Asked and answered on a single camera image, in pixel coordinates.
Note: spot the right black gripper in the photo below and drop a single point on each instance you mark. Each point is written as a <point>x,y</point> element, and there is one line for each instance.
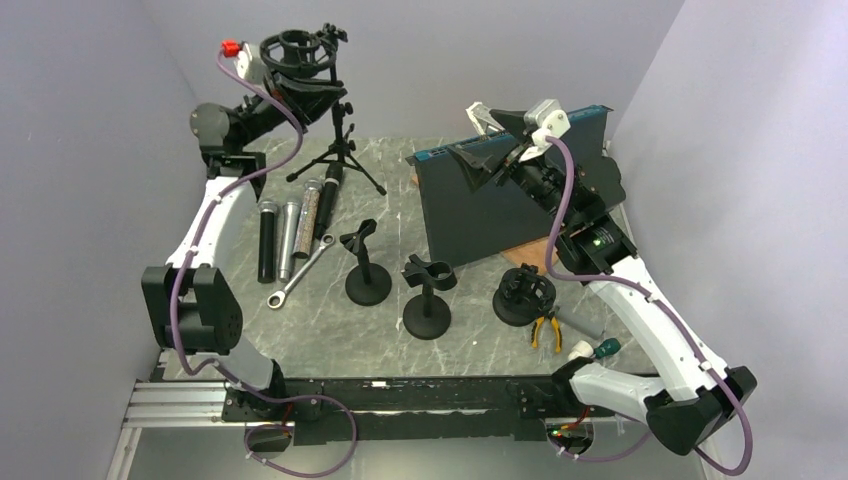
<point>477,168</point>

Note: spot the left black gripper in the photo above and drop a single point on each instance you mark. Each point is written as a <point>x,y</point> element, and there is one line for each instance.
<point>306,101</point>

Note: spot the ring mic stand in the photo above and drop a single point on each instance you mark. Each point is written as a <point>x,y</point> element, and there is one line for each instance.
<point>303,54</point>

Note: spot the glitter handle microphone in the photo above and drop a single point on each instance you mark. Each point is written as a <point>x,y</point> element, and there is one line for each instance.
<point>307,218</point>

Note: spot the grey microphone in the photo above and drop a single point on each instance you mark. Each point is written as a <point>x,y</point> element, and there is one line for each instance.
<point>290,216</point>

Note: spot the black wireless microphone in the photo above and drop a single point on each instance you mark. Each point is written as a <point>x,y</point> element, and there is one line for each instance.
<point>332,182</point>

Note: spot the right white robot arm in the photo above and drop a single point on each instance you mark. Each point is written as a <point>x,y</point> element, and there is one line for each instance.
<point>560,162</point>

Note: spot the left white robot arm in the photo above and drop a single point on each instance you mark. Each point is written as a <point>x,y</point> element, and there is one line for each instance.
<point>192,309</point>

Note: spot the middle black mic stand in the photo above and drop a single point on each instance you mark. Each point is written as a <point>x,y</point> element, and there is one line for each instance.
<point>427,316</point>

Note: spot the black mic stand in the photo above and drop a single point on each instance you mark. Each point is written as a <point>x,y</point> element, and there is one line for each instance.
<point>427,316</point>
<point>368,283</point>

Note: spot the left black mic stand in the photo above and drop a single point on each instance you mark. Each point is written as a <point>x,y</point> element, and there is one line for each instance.
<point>368,283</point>

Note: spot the dark blue server chassis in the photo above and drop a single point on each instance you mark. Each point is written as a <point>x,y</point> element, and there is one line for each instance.
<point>464,226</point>

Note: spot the brown cardboard piece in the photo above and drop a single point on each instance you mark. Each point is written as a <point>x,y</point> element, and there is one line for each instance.
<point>531,253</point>

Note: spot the grey cylinder tube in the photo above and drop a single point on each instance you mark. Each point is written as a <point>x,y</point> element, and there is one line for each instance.
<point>583,325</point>

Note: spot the silver ratchet wrench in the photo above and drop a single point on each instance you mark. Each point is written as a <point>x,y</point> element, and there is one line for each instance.
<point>277,299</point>

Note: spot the white bracket behind chassis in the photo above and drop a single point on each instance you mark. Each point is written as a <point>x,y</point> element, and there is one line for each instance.
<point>483,122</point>

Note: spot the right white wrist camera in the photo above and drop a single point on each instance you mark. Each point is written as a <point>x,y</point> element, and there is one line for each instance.
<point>543,120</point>

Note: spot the shock mount mic stand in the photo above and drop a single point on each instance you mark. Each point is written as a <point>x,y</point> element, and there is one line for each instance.
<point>523,295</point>

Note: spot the green handled screwdriver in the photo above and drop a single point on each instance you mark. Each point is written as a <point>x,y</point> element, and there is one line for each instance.
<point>606,348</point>

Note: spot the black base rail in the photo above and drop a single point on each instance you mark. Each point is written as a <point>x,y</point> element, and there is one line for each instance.
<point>412,408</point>

